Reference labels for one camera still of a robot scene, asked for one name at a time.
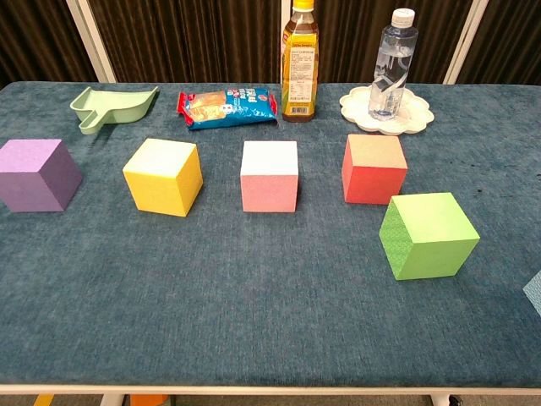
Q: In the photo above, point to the white table frame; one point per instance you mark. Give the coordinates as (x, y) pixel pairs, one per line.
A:
(253, 390)

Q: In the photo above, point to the orange plastic item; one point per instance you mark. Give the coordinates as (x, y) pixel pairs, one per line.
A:
(148, 400)

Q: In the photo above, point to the blue snack bag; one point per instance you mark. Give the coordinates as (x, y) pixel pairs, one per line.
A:
(228, 110)

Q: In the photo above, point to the blue fabric table cover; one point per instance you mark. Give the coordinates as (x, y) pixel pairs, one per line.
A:
(253, 275)

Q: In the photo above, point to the clear water bottle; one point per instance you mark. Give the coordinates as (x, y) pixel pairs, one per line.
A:
(391, 63)

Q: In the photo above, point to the yellow foam cube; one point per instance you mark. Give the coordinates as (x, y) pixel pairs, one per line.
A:
(160, 186)

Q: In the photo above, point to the purple foam cube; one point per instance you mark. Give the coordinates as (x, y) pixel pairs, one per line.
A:
(38, 177)

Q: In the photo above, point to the light blue foam cube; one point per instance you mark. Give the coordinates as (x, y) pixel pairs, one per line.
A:
(534, 292)

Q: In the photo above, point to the mint green plastic dustpan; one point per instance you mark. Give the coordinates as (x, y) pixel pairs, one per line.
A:
(114, 112)

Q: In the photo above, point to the red foam cube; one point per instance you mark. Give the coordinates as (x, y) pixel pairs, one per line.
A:
(372, 182)

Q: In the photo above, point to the pink foam cube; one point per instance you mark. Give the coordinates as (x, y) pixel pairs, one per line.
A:
(268, 190)

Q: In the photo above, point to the white partition post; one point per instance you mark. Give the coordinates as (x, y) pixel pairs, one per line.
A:
(91, 42)
(466, 42)

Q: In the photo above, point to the yellow tea bottle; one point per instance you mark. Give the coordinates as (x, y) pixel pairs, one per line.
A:
(300, 63)

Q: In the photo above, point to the green foam cube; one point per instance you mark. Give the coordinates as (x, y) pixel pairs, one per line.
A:
(431, 245)

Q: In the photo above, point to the white scalloped plate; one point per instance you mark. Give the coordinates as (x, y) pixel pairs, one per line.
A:
(416, 114)

